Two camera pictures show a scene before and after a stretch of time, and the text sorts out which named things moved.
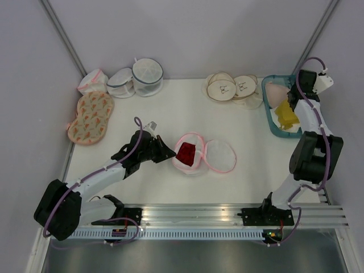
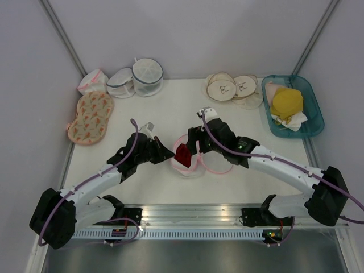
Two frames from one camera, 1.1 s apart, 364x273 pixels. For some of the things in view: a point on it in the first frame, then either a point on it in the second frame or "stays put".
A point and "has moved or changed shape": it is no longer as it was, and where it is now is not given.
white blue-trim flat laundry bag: [120, 84] stays put
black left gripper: [164, 152] stays put
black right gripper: [313, 84] -> [195, 133]
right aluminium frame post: [316, 34] stays put
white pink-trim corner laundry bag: [95, 80] stays put
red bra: [186, 153] stays put
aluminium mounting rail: [210, 215] stays put
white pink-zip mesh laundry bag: [216, 154] has moved or changed shape
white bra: [274, 117] -> [293, 121]
